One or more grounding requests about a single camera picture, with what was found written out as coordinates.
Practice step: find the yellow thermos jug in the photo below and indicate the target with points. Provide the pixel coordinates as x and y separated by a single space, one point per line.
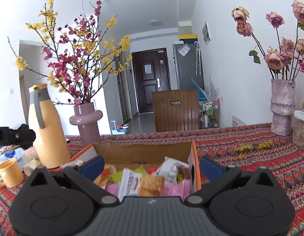
44 120

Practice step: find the oat crisp snack packet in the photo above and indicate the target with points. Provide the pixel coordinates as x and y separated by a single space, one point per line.
103 179

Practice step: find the textured pink vase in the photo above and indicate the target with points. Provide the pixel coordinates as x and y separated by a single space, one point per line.
283 105

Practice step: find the patterned red tablecloth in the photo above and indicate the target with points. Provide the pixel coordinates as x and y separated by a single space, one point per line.
267 199

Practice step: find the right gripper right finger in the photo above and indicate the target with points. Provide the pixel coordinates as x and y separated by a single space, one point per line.
221 179

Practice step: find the red yellow blossom branches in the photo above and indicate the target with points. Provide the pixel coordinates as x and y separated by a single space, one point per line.
79 57

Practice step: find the yellow ceramic mug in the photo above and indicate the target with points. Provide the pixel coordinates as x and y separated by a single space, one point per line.
10 173

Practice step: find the fallen yellow petals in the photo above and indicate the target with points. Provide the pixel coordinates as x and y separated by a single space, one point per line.
248 148

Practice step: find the crumpled paper cup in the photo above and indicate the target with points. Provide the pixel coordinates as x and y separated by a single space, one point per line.
32 163

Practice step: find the red anime snack bag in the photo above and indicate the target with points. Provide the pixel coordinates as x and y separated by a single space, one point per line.
152 170

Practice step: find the metal storage rack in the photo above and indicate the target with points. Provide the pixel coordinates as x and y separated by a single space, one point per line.
209 107

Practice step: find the grey refrigerator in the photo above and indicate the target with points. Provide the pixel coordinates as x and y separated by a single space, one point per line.
187 65

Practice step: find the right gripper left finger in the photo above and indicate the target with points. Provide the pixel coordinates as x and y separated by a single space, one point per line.
82 178

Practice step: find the pink glass vase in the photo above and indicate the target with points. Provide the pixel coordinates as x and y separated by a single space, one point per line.
86 117

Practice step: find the white snack packet back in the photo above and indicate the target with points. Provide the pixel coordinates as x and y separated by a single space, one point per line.
169 169

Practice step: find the pink snack packet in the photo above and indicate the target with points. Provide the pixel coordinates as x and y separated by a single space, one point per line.
181 190
113 188

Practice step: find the red cardboard snack box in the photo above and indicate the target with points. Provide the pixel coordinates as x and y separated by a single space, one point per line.
148 155

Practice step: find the white oat snack packet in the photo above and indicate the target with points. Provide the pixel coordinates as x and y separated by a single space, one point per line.
134 184

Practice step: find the dried pink roses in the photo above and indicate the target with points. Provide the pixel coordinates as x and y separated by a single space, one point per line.
287 60

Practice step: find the wooden chair back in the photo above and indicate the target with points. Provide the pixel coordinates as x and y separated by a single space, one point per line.
176 110

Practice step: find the dark entrance door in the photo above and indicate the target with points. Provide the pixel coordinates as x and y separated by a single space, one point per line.
151 74

